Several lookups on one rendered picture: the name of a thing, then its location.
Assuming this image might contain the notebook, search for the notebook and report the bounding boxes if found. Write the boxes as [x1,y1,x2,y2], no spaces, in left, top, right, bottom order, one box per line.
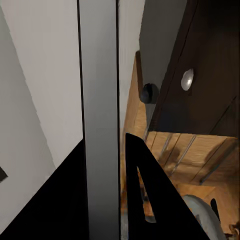
[77,0,121,240]

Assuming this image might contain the swivel chair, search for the swivel chair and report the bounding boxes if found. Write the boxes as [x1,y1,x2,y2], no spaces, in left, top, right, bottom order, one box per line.
[120,186,240,240]

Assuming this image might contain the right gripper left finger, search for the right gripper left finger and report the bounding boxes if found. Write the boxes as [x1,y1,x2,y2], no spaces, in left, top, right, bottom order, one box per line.
[0,140,88,240]

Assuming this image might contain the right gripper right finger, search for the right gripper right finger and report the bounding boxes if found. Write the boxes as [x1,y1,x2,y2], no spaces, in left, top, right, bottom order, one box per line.
[125,133,210,240]

